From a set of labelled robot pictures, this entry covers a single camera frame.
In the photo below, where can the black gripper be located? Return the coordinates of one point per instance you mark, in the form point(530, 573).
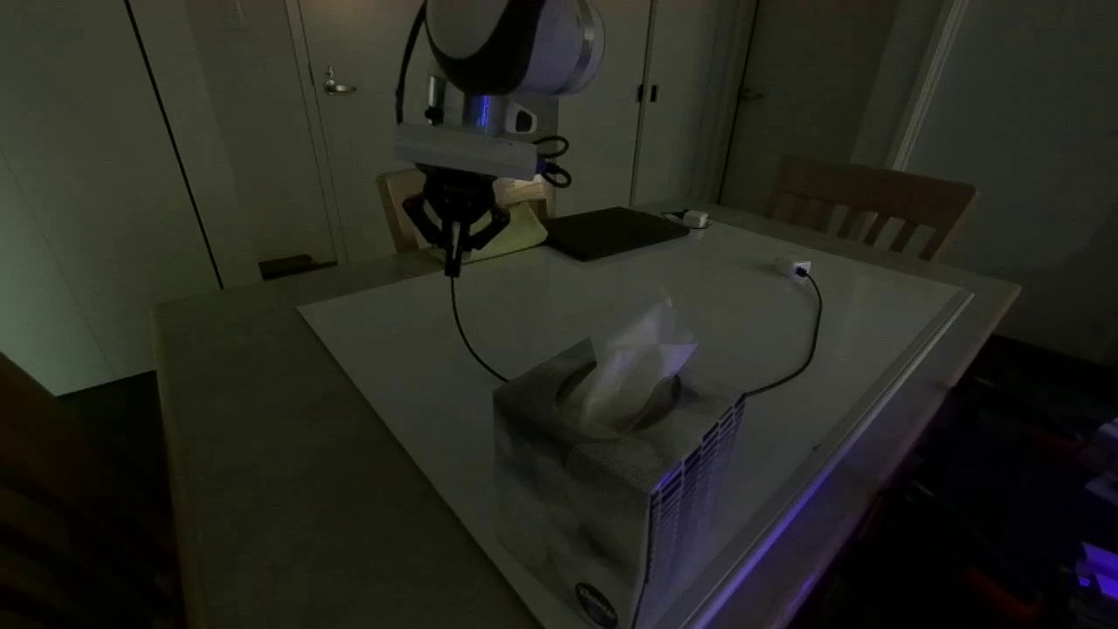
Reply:
point(458, 198)

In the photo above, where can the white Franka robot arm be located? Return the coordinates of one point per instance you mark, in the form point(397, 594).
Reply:
point(501, 48)

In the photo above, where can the wooden chair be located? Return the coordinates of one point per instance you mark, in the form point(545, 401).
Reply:
point(874, 204)
point(392, 204)

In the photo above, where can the yellow sticky notepad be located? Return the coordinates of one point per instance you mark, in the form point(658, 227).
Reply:
point(523, 233)

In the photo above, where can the white door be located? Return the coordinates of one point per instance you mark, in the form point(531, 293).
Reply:
point(350, 163)

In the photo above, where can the large white board sheet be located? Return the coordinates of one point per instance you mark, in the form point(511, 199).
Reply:
point(387, 337)

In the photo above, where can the black rectangular mat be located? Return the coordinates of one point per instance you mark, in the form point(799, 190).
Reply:
point(615, 233)

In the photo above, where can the white tissue sheet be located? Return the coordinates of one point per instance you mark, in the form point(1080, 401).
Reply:
point(633, 360)

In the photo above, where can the grey marbled tissue box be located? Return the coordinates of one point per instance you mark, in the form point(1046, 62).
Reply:
point(571, 501)

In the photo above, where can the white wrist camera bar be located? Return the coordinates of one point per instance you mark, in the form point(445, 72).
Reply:
point(465, 150)

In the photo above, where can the small white wall charger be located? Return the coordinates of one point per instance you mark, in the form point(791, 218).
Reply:
point(698, 218)

